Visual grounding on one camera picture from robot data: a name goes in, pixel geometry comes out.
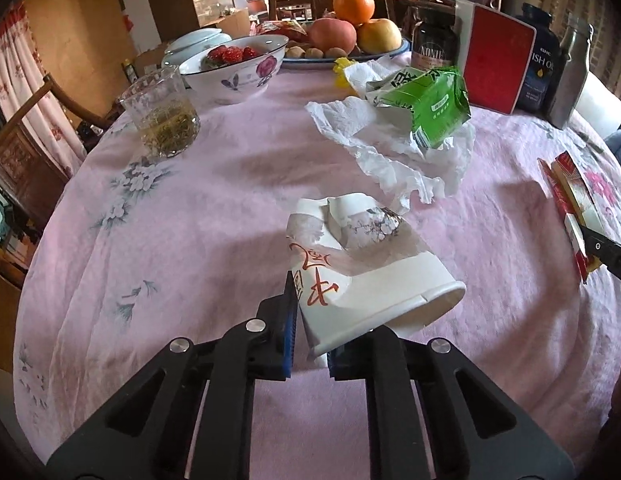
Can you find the plywood board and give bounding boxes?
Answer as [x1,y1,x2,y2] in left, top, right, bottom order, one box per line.
[20,0,136,116]

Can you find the white cushion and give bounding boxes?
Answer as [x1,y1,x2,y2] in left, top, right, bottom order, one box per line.
[575,72,621,146]

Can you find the red flat box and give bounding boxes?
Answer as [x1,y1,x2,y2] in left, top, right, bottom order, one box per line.
[455,0,537,115]

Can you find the glass cup of tea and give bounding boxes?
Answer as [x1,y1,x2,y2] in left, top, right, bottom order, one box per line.
[119,65,201,158]

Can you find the yellow plastic flower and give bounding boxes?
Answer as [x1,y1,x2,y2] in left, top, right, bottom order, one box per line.
[333,57,354,88]

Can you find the green paper packet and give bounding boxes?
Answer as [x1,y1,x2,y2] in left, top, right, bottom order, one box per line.
[365,66,471,150]

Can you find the metal bottle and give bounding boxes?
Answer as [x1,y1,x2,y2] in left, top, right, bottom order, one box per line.
[545,12,595,130]

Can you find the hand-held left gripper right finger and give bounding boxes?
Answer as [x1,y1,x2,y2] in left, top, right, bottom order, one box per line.
[327,325,576,480]

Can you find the red and white cigarette box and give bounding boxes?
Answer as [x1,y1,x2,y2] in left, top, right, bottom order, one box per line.
[538,152,604,286]

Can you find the yellow apple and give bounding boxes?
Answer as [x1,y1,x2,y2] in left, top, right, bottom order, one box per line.
[357,18,403,54]

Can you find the blue cloth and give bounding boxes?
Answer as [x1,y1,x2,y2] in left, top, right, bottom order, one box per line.
[603,130,621,171]

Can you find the small cardboard box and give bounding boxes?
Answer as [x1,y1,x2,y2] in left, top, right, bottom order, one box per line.
[215,7,251,36]

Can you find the dark supplement bottle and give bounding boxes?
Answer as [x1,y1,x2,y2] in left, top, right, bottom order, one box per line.
[411,5,464,71]

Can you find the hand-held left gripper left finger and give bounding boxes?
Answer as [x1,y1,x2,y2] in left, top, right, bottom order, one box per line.
[44,270,301,480]

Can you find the floral porcelain bowl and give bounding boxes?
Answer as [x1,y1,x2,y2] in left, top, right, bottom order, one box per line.
[179,35,287,106]

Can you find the white tissue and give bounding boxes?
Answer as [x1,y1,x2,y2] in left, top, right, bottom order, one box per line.
[305,57,476,206]

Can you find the pink floral curtain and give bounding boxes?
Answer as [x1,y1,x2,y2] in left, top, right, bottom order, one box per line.
[0,2,88,176]

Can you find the crushed white paper cup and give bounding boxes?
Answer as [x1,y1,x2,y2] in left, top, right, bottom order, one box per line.
[285,192,466,358]

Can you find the pink floral tablecloth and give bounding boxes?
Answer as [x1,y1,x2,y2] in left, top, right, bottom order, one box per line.
[13,45,621,480]

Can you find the blue rimmed fruit plate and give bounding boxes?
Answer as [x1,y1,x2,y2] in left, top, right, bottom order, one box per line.
[280,37,410,70]

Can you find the carved wooden cabinet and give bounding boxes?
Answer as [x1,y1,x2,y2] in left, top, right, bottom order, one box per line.
[0,125,74,231]

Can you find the orange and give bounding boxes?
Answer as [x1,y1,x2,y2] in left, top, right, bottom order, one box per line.
[333,0,376,26]

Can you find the red snack packet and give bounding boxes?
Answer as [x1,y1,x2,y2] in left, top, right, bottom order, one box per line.
[250,20,311,43]

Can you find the white lidded porcelain bowl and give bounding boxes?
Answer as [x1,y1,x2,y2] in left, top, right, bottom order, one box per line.
[161,29,234,68]

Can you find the red apple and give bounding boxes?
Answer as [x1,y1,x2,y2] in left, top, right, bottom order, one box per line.
[309,18,358,53]

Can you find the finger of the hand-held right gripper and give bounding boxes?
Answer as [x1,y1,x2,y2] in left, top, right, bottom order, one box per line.
[578,222,621,288]

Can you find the blue supplement bottle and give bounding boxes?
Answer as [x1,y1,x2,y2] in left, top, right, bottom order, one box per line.
[515,2,561,113]

